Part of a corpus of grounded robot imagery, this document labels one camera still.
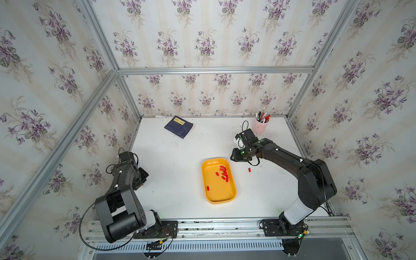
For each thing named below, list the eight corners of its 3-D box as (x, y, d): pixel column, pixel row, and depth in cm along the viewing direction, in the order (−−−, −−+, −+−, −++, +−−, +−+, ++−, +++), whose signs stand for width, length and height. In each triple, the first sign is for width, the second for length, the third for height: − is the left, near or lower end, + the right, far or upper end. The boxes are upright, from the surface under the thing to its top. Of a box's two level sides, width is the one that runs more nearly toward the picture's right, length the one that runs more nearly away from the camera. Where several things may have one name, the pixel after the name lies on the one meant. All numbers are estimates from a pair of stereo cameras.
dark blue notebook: (164, 129, 116) (164, 126, 114) (176, 118, 123) (175, 115, 121) (184, 139, 110) (184, 137, 108) (195, 127, 117) (195, 124, 115)
